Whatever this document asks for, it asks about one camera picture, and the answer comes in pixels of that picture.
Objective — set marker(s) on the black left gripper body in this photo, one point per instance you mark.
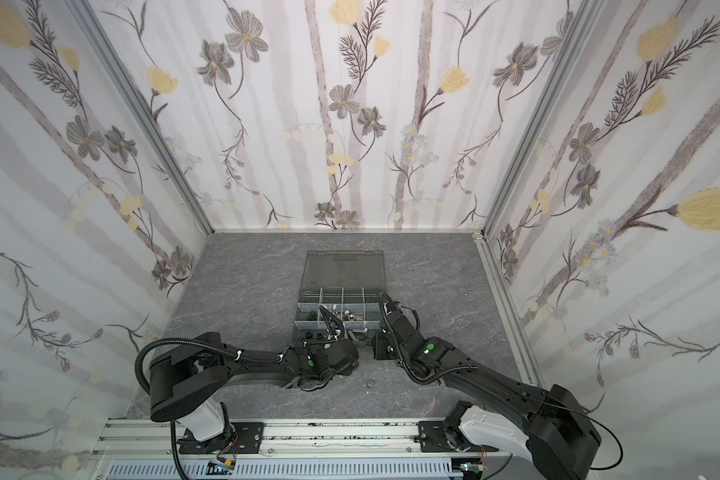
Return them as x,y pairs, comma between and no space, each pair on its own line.
325,339

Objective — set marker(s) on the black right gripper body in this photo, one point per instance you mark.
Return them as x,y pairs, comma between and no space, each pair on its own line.
393,324

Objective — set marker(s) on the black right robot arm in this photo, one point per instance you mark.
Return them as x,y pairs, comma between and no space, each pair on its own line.
562,440

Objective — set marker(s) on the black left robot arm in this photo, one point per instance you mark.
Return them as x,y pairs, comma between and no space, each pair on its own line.
181,376

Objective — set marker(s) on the green transparent compartment box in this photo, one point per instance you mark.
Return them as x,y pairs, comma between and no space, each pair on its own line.
339,292

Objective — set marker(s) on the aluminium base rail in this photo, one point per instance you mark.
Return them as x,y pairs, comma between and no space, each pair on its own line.
318,449

